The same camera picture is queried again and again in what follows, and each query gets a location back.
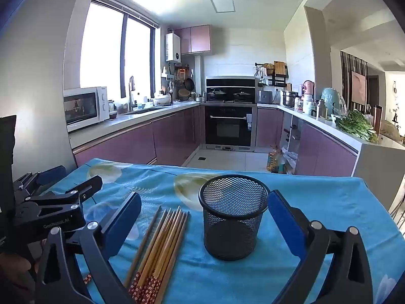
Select pink upper wall cabinet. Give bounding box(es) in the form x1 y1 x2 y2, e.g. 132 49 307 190
174 25 211 55

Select square ceiling light panel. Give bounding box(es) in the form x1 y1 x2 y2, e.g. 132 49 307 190
208 0 236 14

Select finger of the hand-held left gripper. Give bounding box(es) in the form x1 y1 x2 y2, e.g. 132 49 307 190
13 165 68 201
14 175 104 217

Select pink window-side base cabinets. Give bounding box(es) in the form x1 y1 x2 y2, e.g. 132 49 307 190
68 101 203 168

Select steel kitchen faucet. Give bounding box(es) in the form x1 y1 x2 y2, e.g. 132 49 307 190
127 76 136 113

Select blue floral tablecloth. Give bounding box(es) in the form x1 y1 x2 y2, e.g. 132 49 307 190
30 158 404 304

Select black wall storage rack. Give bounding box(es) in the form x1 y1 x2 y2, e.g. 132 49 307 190
255 62 292 91

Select grey refrigerator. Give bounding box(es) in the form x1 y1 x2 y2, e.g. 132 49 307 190
0 0 79 181

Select pink framed wall picture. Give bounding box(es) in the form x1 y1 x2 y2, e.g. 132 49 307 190
351 71 368 105

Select black mesh utensil cup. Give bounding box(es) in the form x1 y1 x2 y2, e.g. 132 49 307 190
198 174 269 261

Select dark cooking oil bottle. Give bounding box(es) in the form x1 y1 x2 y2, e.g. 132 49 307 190
274 150 285 174

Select white microwave oven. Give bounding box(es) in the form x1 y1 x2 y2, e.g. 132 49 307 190
63 86 110 132

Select bunch of wooden chopsticks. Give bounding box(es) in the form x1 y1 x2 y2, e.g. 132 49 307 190
83 205 190 304

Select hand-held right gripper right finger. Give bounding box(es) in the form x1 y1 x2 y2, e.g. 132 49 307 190
267 189 374 304

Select steel kitchen sink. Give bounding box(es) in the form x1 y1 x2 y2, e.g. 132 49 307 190
123 106 165 115

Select pink peninsula base cabinets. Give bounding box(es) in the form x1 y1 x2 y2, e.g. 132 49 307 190
256 103 405 178

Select person's left hand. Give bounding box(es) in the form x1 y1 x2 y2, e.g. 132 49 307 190
0 253 38 293

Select yellow cooking oil bottle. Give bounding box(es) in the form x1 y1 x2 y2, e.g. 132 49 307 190
267 147 279 173

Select white ceramic casserole pot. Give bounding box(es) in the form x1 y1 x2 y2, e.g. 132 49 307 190
153 93 173 106

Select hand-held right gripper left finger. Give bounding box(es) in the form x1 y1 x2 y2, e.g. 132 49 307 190
35 192 143 304

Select white wall water heater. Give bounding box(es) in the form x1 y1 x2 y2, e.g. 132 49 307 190
165 33 181 62

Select large kitchen window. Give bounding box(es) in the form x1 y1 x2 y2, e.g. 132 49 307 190
79 0 159 99

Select black integrated stove oven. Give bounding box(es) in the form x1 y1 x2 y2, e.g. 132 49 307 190
204 76 258 151

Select brown travel tumbler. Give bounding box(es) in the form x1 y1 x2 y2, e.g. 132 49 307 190
373 105 383 135

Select stainless steel stock pot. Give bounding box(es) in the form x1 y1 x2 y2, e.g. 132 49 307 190
282 90 299 107

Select bunch of leafy greens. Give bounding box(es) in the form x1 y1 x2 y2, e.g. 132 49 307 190
335 109 378 143

